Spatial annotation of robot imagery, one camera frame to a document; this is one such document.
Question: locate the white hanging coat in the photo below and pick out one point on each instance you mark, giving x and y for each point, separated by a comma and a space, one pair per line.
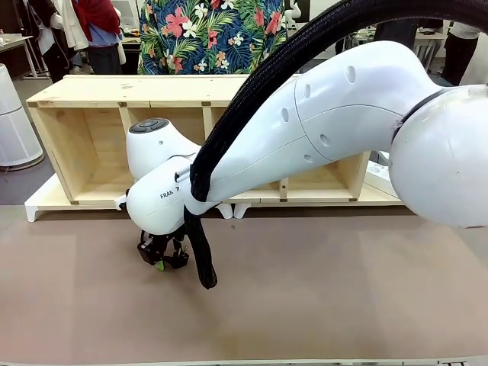
72, 23

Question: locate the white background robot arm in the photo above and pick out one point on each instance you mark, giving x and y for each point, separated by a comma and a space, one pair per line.
291, 11

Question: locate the person in grey shirt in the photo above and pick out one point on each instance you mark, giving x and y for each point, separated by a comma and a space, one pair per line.
459, 49

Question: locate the light wooden shelf unit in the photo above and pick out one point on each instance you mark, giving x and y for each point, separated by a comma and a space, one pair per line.
95, 91

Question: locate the person in red top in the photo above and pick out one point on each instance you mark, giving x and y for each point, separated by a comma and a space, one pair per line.
101, 34

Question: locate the grey lab table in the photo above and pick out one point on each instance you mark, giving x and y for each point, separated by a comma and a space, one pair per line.
429, 38

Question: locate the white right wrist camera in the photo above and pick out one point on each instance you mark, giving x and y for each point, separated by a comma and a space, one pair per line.
122, 200

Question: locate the person in floral shirt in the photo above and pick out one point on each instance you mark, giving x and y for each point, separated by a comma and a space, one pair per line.
206, 34

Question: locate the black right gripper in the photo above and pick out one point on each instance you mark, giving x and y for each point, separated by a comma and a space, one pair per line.
162, 239

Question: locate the grey side table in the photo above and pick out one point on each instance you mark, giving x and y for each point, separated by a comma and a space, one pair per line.
15, 40

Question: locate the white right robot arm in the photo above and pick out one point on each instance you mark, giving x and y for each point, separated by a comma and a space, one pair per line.
343, 126

